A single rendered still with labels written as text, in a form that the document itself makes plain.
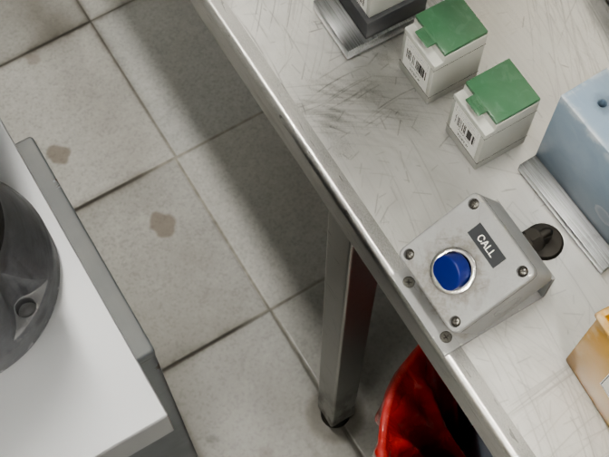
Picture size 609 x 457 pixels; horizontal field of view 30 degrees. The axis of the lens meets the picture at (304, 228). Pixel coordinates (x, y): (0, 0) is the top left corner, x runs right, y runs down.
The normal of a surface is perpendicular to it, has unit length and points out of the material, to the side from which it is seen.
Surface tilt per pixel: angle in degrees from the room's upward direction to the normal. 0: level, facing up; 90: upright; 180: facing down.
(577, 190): 90
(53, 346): 1
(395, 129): 0
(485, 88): 0
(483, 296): 30
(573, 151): 90
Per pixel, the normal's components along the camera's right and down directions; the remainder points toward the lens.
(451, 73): 0.52, 0.79
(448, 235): -0.43, -0.10
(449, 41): 0.00, -0.39
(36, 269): 0.95, -0.07
